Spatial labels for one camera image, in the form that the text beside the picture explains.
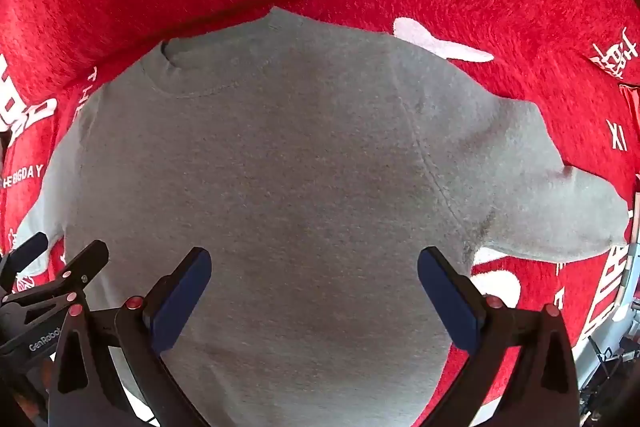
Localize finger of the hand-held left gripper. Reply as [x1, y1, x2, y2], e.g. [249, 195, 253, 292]
[0, 232, 49, 293]
[0, 240, 110, 343]

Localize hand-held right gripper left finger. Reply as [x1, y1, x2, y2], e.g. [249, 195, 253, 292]
[47, 247, 212, 427]

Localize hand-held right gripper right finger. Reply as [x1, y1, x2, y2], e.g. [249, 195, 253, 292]
[417, 246, 582, 427]

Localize grey t-shirt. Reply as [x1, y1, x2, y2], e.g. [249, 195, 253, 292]
[10, 7, 630, 427]

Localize light grey furniture edge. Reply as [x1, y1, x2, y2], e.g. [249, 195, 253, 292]
[575, 242, 640, 360]

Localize black tangled cables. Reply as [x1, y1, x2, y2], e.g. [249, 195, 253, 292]
[577, 332, 640, 427]

